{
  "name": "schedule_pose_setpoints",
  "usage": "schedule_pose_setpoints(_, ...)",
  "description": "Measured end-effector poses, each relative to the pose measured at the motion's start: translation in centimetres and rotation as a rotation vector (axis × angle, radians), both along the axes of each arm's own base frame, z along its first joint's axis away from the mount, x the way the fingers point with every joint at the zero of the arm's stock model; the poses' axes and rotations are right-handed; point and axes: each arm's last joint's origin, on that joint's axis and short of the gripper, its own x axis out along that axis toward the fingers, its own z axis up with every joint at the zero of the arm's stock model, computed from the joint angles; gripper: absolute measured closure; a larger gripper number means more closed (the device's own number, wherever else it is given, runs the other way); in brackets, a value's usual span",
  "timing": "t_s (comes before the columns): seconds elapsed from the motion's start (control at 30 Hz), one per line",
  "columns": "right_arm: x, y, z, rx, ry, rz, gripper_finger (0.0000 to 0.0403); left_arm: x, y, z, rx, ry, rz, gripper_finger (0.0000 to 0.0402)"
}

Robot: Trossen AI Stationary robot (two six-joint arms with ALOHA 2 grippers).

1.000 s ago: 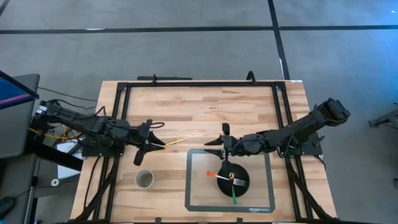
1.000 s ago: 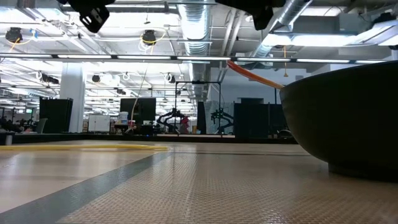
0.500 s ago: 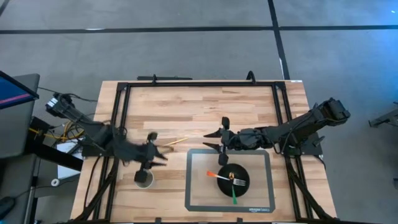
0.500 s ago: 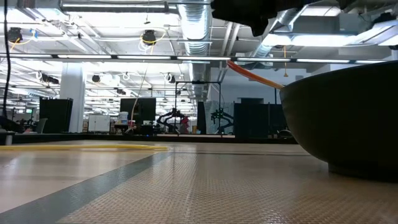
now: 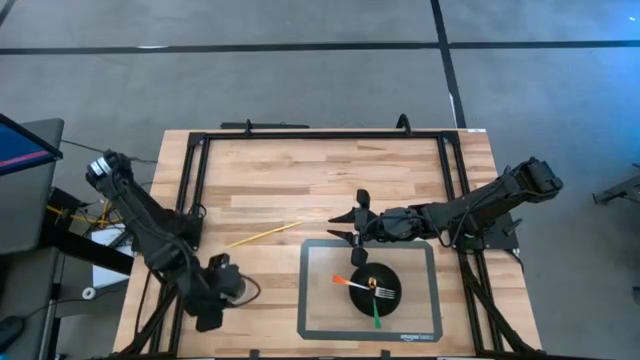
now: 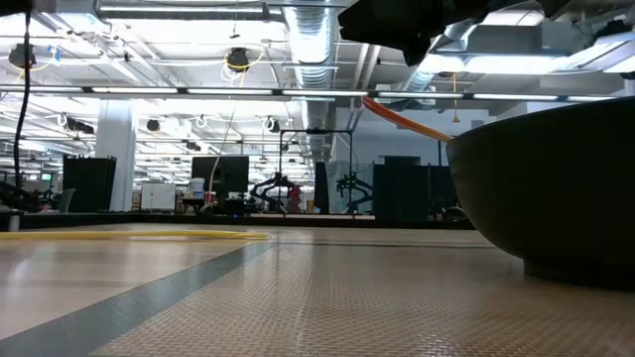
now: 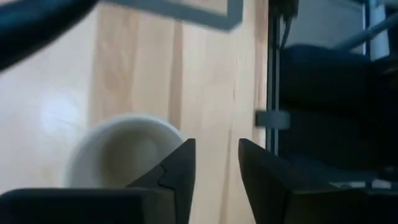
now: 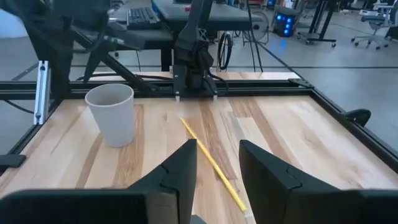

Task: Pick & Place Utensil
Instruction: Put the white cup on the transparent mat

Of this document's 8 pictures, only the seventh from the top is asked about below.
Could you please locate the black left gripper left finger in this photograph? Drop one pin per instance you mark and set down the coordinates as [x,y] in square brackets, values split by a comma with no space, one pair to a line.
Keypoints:
[93,205]

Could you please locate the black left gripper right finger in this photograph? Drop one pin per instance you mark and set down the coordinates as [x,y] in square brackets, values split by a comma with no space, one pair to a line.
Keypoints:
[311,205]

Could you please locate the white round cup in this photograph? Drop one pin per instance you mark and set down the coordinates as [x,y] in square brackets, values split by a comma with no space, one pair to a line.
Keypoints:
[124,152]

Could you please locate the light mounting bracket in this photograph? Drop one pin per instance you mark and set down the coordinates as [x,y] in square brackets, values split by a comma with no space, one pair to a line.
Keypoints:
[272,119]

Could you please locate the black table frame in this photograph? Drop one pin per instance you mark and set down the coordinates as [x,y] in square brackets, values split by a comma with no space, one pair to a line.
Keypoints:
[273,62]

